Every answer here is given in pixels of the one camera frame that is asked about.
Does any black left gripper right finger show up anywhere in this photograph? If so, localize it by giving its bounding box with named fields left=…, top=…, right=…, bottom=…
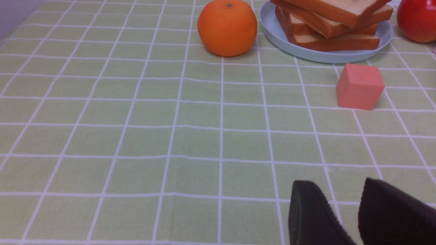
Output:
left=358, top=177, right=436, bottom=245

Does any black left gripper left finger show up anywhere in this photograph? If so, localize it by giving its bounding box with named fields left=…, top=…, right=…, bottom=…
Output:
left=288, top=180, right=356, bottom=245

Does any toast slice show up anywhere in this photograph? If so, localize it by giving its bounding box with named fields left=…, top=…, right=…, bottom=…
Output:
left=279, top=18, right=380, bottom=52
left=275, top=4, right=393, bottom=39
left=275, top=6, right=378, bottom=38
left=271, top=0, right=390, bottom=27

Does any salmon pink cube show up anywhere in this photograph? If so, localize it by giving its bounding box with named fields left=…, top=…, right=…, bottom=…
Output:
left=336, top=63, right=385, bottom=110

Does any light blue bread plate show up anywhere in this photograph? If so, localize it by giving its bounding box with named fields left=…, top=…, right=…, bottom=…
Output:
left=260, top=1, right=393, bottom=64

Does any red apple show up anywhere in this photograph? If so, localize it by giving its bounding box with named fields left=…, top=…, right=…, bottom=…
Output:
left=396, top=0, right=436, bottom=43

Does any orange mandarin fruit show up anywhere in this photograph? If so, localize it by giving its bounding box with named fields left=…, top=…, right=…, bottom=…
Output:
left=197, top=0, right=258, bottom=57

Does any green checkered tablecloth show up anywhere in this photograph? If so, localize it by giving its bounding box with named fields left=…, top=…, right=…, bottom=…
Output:
left=0, top=0, right=436, bottom=245

